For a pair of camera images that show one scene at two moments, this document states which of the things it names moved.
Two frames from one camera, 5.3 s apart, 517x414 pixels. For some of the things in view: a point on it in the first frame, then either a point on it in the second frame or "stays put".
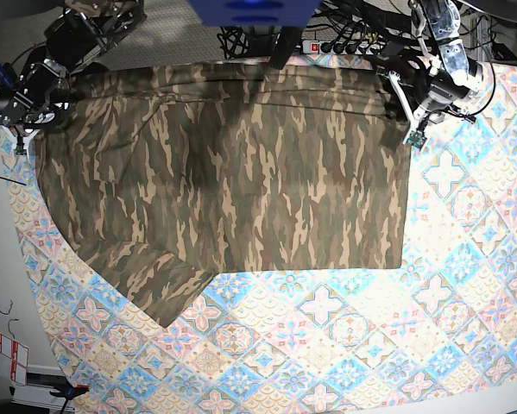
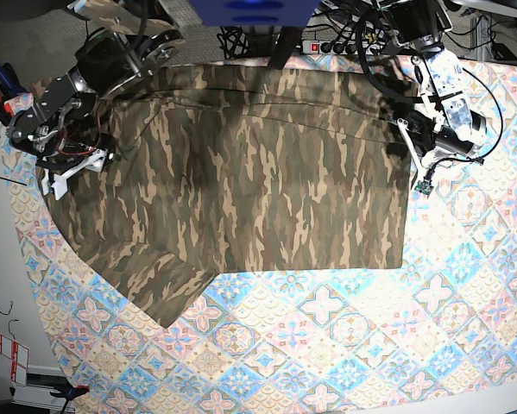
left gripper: (22, 122) -> (58, 168)
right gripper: (425, 95) -> (438, 144)
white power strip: (343, 47) stays put
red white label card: (18, 354) stays put
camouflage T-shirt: (154, 178) stays put
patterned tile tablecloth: (450, 332) stays put
